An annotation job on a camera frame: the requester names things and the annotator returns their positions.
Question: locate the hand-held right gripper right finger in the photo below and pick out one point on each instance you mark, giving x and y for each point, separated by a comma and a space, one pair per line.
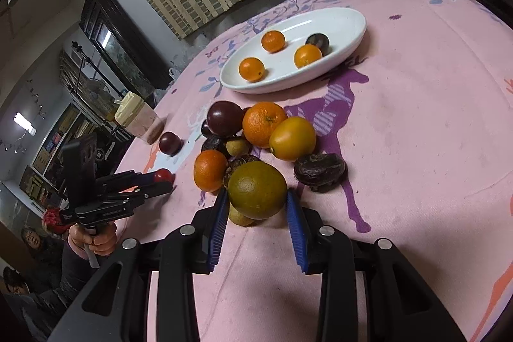
297, 242

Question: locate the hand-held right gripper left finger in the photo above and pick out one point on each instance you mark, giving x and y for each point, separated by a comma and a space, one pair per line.
217, 234

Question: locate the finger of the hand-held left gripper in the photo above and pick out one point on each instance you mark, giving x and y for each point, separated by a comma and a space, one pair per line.
128, 178
148, 191

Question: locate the red cherry tomato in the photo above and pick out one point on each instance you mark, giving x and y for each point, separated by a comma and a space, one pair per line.
164, 175

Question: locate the small yellow green fruit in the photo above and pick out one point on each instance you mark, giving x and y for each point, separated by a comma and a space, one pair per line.
239, 218
238, 147

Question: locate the green yellow citrus fruit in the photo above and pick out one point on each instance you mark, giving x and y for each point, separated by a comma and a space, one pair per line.
256, 189

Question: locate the small orange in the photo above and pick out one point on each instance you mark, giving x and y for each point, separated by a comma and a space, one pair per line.
209, 170
307, 56
273, 41
251, 69

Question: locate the wrinkled dark passion fruit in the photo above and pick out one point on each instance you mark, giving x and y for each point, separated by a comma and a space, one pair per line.
237, 162
320, 171

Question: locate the dark brown round fruit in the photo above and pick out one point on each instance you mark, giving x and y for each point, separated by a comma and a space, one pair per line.
214, 145

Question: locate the yellow orange citrus fruit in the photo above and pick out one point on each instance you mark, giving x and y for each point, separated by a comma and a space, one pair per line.
292, 138

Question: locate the large dark purple plum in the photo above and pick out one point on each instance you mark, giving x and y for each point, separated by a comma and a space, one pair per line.
224, 118

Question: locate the large orange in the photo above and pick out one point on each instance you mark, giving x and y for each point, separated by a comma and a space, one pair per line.
264, 124

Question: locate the white oval plate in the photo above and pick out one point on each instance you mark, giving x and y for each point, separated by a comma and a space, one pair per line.
338, 25

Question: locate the person's left hand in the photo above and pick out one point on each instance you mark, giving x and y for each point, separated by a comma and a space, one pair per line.
102, 242

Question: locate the cluttered shelf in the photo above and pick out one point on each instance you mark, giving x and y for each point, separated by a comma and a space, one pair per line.
52, 153

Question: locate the red fuzzy cloth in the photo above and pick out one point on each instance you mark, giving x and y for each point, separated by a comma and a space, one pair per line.
54, 220

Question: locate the jar with cream lid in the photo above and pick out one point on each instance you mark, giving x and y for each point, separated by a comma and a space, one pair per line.
138, 119

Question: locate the ceiling lamp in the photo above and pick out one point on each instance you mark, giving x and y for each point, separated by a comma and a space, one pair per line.
24, 123

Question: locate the electric fan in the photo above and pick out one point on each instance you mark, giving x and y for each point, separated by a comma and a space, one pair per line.
96, 88

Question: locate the white plastic bag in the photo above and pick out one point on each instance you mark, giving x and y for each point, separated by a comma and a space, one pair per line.
173, 75

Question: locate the black framed picture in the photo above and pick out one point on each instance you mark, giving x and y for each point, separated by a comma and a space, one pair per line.
116, 41

